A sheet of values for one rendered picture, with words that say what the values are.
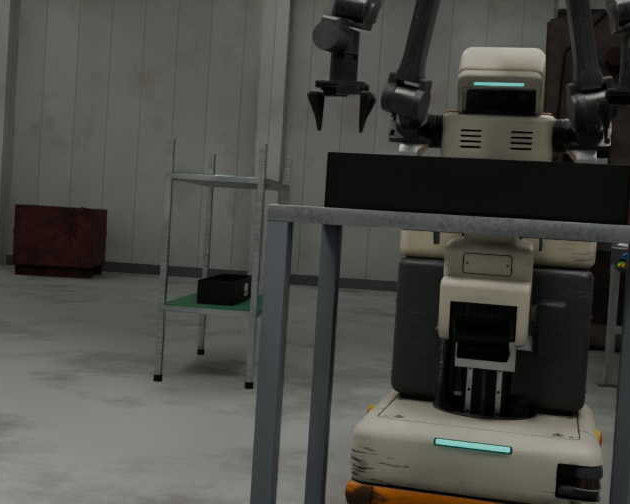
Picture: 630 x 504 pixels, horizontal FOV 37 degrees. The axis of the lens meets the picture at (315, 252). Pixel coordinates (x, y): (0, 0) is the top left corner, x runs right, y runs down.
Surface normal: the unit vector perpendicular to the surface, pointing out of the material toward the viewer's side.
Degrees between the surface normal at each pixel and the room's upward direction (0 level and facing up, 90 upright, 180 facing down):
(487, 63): 42
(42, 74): 90
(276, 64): 90
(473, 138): 98
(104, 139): 90
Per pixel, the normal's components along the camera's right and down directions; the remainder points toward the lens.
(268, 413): -0.25, 0.02
